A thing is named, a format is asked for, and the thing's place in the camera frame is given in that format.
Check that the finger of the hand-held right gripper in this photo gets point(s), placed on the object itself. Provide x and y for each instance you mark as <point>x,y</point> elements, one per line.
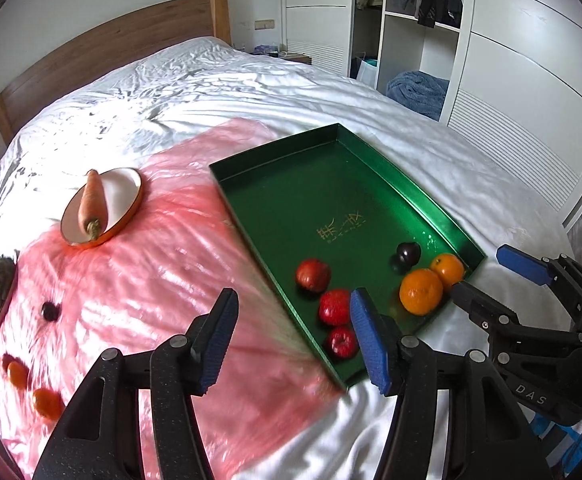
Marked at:
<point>481,302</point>
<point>523,265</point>

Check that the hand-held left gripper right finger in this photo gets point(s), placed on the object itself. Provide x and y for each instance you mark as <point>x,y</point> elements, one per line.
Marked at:
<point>371,340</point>

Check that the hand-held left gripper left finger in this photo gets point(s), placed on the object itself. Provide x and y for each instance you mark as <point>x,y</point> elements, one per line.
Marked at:
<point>221,340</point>

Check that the orange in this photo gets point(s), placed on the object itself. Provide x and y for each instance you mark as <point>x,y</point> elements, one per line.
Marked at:
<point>47,403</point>
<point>448,268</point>
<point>19,375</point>
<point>421,292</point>

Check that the dark plum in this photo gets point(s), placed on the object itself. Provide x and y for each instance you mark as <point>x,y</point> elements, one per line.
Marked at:
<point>406,256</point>
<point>50,311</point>

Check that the green metal tray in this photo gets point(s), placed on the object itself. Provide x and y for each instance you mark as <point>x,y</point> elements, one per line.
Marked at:
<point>321,195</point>

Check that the pink plastic sheet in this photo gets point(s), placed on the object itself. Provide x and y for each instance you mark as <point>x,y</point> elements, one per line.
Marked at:
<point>171,260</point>

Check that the orange rimmed white plate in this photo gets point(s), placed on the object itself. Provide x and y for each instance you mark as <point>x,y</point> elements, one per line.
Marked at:
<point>119,195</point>

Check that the carrot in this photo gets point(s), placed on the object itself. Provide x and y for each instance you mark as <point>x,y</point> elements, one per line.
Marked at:
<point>92,200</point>

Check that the blue blanket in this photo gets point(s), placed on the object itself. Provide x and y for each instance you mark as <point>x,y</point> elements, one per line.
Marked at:
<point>416,95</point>

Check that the white wardrobe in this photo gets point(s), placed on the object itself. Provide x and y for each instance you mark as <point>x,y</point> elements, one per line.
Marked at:
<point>521,60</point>

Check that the white bag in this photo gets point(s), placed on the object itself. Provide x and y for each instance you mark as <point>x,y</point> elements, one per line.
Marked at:
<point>368,72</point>

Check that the wooden nightstand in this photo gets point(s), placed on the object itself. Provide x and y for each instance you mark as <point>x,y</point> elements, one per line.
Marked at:
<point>299,58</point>

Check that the small bluish bedside item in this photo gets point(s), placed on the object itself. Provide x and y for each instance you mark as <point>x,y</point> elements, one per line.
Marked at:
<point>266,49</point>

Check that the wooden headboard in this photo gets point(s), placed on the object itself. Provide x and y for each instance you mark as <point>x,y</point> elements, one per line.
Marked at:
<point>121,40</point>

